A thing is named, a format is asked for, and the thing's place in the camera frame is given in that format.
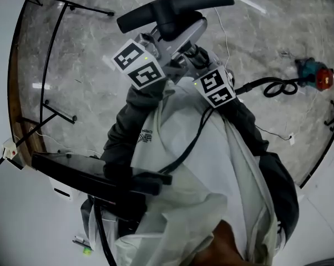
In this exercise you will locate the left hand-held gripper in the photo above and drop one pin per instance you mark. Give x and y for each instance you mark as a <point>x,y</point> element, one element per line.
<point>139,65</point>

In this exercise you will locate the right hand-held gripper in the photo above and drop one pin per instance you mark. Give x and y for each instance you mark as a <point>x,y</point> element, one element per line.
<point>214,84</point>

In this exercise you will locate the black grey handheld device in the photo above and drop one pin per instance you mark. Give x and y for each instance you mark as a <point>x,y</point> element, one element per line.
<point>183,3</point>

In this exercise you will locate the person's right forearm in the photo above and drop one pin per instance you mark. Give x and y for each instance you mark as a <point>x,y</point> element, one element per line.
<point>247,120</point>

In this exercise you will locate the person's left forearm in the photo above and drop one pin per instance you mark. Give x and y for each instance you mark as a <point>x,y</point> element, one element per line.
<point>128,120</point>

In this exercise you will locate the teal red power tool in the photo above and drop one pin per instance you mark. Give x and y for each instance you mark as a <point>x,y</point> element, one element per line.
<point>314,73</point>

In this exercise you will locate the black metal stand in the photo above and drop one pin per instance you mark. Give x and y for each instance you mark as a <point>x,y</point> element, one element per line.
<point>110,13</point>

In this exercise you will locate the white plug adapter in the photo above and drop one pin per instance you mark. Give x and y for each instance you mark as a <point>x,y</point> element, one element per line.
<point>292,139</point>

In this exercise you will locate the black chest-mounted device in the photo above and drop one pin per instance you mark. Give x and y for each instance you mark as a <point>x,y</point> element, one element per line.
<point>81,170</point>

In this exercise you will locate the white rounded unit with slot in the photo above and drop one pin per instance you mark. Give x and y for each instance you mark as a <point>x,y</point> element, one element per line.
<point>64,187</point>

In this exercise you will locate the white wooden-edged table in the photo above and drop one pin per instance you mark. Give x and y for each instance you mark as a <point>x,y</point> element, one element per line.
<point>0,65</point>

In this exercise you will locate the white box with red button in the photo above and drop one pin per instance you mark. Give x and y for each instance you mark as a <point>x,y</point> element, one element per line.
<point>9,151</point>

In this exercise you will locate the person with head-mounted camera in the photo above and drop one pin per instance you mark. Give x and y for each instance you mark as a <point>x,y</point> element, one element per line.
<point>197,176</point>

